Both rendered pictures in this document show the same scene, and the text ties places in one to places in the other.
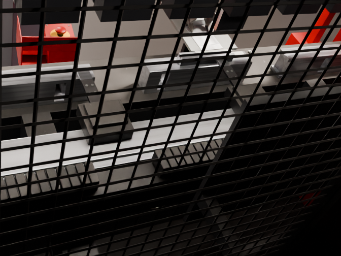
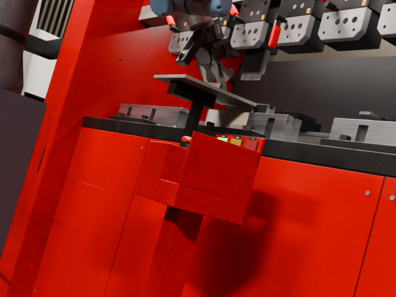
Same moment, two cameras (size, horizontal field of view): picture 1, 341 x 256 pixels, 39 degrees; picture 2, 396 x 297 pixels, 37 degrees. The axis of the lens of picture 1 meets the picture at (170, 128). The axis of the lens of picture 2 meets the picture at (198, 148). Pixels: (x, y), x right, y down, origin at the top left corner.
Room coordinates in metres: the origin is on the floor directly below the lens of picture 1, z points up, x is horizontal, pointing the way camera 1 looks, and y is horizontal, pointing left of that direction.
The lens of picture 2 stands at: (1.23, 1.78, 0.70)
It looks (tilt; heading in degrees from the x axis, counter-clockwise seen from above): 4 degrees up; 276
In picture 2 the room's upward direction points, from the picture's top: 16 degrees clockwise
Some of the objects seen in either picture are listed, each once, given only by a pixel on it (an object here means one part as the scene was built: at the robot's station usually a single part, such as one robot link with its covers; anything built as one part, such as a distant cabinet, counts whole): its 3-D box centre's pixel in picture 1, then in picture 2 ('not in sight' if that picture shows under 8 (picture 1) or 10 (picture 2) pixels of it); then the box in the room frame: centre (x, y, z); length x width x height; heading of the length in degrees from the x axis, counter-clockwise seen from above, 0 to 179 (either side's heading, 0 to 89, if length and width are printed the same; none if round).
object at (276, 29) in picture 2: not in sight; (277, 32); (1.28, 0.11, 1.20); 0.04 x 0.02 x 0.10; 39
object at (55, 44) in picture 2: not in sight; (42, 42); (2.35, -0.90, 1.18); 0.40 x 0.24 x 0.07; 129
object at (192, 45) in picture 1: (198, 25); (204, 91); (1.44, 0.04, 1.00); 0.26 x 0.18 x 0.01; 39
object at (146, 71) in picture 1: (196, 71); (247, 129); (1.29, -0.01, 0.92); 0.39 x 0.06 x 0.10; 129
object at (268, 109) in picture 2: (205, 57); (249, 109); (1.30, -0.03, 0.99); 0.20 x 0.03 x 0.03; 129
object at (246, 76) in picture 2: (230, 21); (254, 65); (1.32, -0.06, 1.13); 0.10 x 0.02 x 0.10; 129
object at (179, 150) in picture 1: (220, 152); not in sight; (0.88, -0.15, 1.02); 0.37 x 0.06 x 0.04; 129
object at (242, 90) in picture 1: (238, 83); (280, 116); (1.20, -0.15, 1.01); 0.26 x 0.12 x 0.05; 39
